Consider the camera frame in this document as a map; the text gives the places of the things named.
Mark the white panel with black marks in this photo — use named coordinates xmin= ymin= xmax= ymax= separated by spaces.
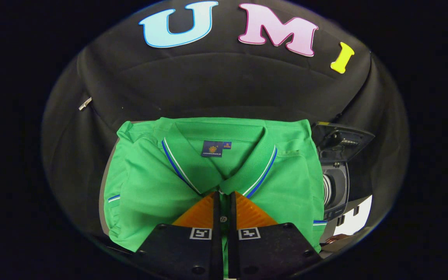
xmin=333 ymin=194 xmax=373 ymax=236

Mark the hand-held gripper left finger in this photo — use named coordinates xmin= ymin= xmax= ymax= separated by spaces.
xmin=133 ymin=191 xmax=224 ymax=280

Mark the grey washing machine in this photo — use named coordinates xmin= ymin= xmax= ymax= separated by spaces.
xmin=319 ymin=161 xmax=351 ymax=244

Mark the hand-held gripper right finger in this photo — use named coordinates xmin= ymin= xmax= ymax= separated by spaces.
xmin=228 ymin=191 xmax=322 ymax=280

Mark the green polo shirt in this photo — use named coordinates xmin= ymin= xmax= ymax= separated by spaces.
xmin=103 ymin=117 xmax=327 ymax=279

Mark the black backdrop cloth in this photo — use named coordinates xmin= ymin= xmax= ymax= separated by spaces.
xmin=41 ymin=0 xmax=409 ymax=249

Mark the dark washing machine lid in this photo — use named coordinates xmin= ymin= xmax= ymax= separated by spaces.
xmin=311 ymin=121 xmax=375 ymax=164

